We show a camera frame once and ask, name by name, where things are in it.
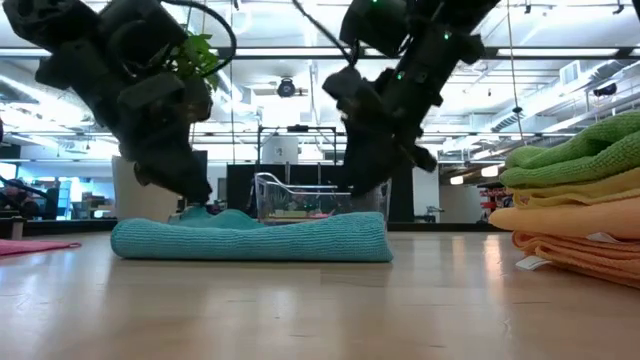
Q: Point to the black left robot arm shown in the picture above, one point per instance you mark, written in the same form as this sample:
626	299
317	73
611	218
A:
40	20

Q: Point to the orange microfiber towel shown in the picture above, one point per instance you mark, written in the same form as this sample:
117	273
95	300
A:
575	220
590	247
610	272

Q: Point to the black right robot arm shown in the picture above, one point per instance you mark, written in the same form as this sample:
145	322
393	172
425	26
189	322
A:
465	12

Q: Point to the black office partition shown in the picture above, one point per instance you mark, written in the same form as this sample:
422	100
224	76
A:
240	190

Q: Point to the person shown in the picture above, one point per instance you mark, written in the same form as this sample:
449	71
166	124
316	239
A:
20	205

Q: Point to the white plant pot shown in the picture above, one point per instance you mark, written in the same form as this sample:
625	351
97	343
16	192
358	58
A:
135	200

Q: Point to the black monitor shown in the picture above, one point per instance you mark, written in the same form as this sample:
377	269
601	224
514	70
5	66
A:
202	170

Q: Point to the clear plastic bin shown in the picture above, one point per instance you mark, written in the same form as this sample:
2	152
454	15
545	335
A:
300	200

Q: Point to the blue microfiber towel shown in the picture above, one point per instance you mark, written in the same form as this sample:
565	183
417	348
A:
250	240

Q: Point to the black metal rack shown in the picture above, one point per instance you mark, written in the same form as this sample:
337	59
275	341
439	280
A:
297	128

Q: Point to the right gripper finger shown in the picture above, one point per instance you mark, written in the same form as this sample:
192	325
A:
367	170
422	159

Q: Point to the pink microfiber towel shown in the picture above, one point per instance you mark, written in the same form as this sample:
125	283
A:
30	246

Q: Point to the black ceiling spotlight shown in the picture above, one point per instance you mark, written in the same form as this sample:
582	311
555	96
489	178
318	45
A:
605	90
286	88

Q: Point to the green microfiber towel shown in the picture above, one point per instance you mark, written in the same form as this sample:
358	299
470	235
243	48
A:
590	155

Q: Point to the yellow microfiber towel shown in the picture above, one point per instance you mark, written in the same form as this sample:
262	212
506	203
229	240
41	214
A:
590	192

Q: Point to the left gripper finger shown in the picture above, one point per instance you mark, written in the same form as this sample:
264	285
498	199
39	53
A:
155	170
190	180

